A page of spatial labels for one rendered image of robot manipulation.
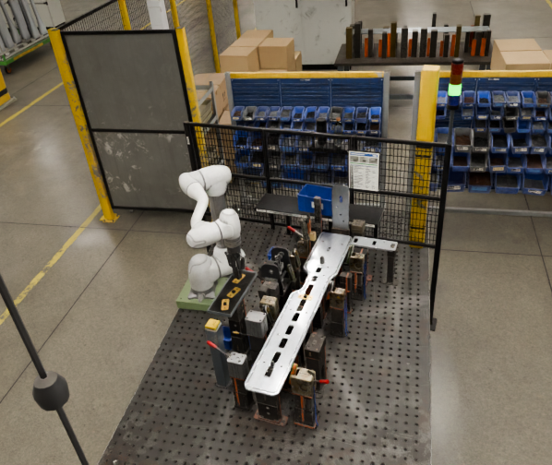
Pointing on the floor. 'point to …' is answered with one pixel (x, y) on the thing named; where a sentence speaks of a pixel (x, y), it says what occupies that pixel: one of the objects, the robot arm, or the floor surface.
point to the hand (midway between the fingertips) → (237, 273)
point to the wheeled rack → (17, 43)
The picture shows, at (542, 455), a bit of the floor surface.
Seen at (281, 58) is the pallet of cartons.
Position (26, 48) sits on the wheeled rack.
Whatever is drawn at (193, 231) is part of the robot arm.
